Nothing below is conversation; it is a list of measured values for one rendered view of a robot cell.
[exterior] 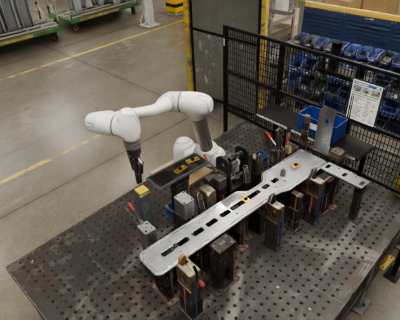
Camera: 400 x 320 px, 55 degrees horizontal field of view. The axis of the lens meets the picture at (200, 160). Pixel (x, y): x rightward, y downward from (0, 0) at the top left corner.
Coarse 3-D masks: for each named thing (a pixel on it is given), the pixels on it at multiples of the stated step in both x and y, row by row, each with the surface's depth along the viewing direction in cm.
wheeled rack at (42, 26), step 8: (40, 8) 822; (40, 16) 836; (56, 16) 771; (40, 24) 803; (48, 24) 798; (56, 24) 786; (8, 32) 753; (16, 32) 762; (24, 32) 751; (32, 32) 758; (40, 32) 760; (48, 32) 771; (56, 32) 788; (0, 40) 726; (8, 40) 726; (16, 40) 735; (56, 40) 799
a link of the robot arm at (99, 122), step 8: (160, 104) 219; (168, 104) 225; (96, 112) 190; (104, 112) 190; (112, 112) 193; (144, 112) 210; (152, 112) 213; (160, 112) 219; (88, 120) 189; (96, 120) 187; (104, 120) 186; (88, 128) 190; (96, 128) 188; (104, 128) 186
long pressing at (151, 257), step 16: (288, 160) 255; (304, 160) 254; (320, 160) 254; (272, 176) 242; (288, 176) 241; (304, 176) 241; (240, 192) 230; (224, 208) 220; (240, 208) 219; (256, 208) 219; (192, 224) 210; (224, 224) 209; (160, 240) 201; (176, 240) 201; (192, 240) 201; (208, 240) 201; (144, 256) 194; (160, 256) 193; (176, 256) 193; (160, 272) 185
